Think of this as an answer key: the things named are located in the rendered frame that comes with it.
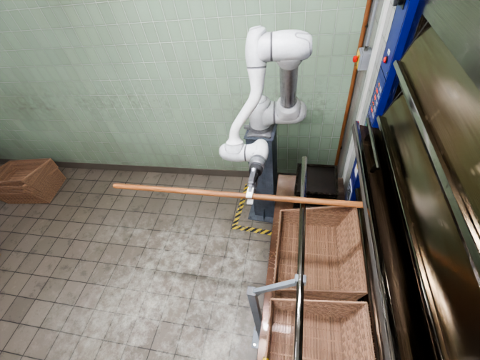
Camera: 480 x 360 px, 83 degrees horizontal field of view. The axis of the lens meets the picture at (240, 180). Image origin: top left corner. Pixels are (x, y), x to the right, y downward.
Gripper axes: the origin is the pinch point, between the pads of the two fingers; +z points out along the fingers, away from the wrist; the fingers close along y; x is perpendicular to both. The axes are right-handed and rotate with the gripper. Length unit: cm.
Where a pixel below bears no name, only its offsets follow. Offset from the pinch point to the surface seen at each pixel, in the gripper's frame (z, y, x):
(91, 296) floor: 32, 119, 145
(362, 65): -87, -25, -56
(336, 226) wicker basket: -26, 59, -51
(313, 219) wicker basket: -25, 53, -36
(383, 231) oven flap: 28, -23, -53
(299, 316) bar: 53, 1, -28
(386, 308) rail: 55, -26, -50
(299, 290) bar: 44, 1, -27
